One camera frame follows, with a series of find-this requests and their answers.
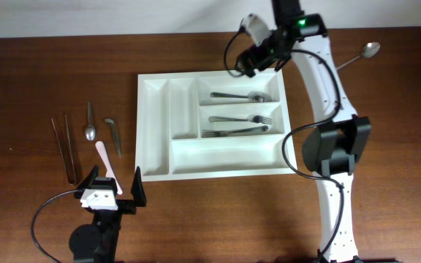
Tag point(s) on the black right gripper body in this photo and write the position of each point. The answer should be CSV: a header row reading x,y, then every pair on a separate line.
x,y
265,53

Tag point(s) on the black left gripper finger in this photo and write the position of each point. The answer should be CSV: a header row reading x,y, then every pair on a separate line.
x,y
137,190
89,179

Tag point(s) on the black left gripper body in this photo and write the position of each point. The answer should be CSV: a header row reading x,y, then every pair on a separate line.
x,y
114,217

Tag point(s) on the large silver spoon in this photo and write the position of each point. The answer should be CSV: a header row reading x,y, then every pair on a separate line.
x,y
367,51
253,96

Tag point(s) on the silver fork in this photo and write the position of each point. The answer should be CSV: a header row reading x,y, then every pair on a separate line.
x,y
226,133
252,118

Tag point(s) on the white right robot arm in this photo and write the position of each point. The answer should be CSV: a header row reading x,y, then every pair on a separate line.
x,y
339,134

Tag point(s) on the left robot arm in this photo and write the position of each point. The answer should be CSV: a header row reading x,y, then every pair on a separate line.
x,y
97,241

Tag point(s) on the pink plastic knife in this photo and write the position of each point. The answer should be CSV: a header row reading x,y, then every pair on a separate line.
x,y
101,149

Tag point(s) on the metal tweezers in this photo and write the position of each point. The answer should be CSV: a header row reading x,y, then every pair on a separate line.
x,y
65,147

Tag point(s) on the small silver teaspoon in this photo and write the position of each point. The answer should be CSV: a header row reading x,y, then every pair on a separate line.
x,y
90,131

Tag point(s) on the small bent metal spoon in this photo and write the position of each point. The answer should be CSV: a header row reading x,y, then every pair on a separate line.
x,y
114,129

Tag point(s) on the white plastic cutlery tray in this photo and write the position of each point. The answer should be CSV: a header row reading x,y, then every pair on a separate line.
x,y
173,110

